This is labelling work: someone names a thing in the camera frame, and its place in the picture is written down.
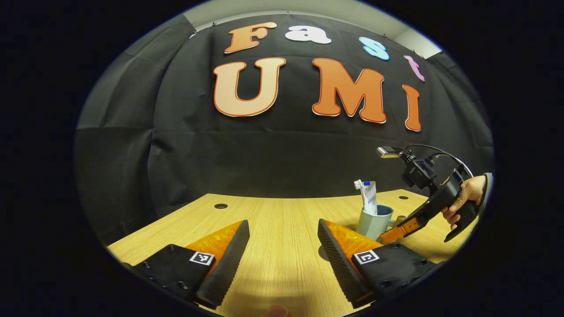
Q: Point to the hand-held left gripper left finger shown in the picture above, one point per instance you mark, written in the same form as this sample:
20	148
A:
229	259

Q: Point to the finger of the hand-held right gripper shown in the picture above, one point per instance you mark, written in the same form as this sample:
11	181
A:
403	229

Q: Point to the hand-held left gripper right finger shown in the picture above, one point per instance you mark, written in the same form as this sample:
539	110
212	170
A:
337	259

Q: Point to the white toothpaste tube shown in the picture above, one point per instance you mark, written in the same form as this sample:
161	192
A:
370	198

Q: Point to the white toothbrush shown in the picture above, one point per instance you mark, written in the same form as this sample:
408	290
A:
359	185

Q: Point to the wooden desktop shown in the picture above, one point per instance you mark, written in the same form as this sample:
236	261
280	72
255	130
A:
273	229

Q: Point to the black backdrop cloth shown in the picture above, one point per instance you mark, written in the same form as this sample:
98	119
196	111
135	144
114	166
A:
264	158

